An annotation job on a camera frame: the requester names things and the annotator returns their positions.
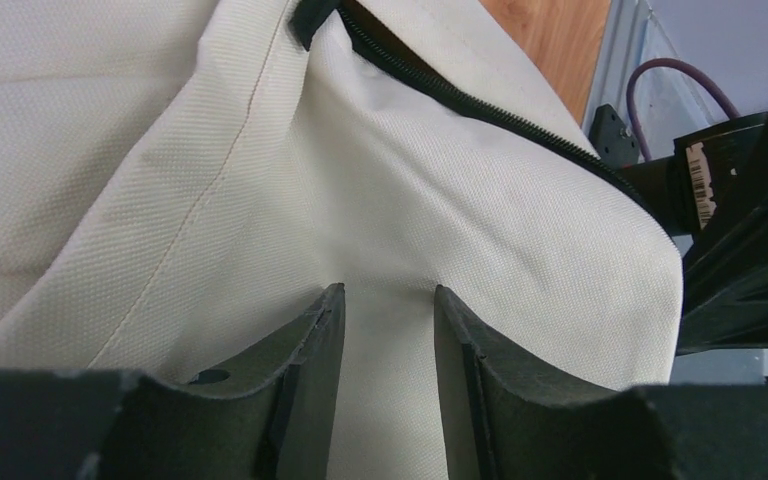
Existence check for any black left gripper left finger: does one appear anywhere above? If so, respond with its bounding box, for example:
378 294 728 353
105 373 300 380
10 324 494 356
0 283 345 479

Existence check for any cream canvas backpack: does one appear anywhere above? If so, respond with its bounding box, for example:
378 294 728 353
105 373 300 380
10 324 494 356
0 1 682 479

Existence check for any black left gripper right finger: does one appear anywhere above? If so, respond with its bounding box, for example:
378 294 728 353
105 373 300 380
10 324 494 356
434 286 768 479

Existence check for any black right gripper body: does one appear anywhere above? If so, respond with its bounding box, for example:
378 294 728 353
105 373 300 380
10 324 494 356
622 76 768 355

